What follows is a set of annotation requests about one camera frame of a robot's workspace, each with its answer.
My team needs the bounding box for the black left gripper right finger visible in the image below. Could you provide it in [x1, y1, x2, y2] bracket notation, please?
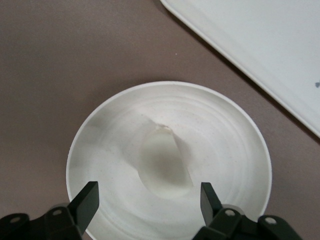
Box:
[193, 182, 305, 240]

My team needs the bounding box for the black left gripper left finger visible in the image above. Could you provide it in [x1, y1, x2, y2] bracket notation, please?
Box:
[0, 181, 101, 240]

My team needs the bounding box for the white steamed bun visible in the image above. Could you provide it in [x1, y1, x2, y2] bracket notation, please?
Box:
[138, 118, 195, 199]

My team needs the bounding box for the white round plate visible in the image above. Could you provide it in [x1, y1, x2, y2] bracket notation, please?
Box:
[65, 80, 272, 240]

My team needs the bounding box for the cream rectangular tray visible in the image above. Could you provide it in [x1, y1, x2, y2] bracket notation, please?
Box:
[159, 0, 320, 140]

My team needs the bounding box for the brown table mat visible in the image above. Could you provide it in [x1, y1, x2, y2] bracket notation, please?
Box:
[0, 0, 320, 240]

